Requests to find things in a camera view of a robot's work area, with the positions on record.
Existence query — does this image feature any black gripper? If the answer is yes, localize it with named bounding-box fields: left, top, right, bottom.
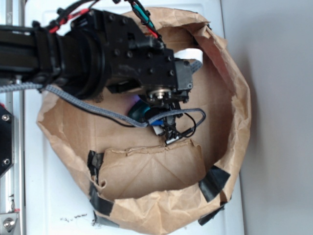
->
left=102, top=11, right=193, bottom=106

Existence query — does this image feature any dark green plastic pickle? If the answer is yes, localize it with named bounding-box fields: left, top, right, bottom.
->
left=128, top=99, right=150, bottom=122

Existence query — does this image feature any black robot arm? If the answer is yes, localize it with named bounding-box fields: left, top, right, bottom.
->
left=0, top=10, right=193, bottom=105

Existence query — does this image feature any brown paper bag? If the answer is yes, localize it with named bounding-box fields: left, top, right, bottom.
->
left=37, top=7, right=251, bottom=235

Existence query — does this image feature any black tape strip right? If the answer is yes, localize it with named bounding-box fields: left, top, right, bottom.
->
left=198, top=165, right=230, bottom=226

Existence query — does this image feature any black tape strip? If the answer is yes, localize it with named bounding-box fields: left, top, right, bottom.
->
left=198, top=165, right=230, bottom=226
left=87, top=150, right=123, bottom=230

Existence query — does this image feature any black tape strip left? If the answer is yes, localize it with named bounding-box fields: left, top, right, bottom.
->
left=87, top=150, right=123, bottom=230

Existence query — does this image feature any grey braided cable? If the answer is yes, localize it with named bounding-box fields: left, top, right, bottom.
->
left=0, top=60, right=206, bottom=129

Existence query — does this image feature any aluminium rail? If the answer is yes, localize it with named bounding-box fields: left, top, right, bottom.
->
left=0, top=0, right=26, bottom=235

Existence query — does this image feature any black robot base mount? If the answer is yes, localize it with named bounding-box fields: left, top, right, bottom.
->
left=0, top=105, right=13, bottom=177

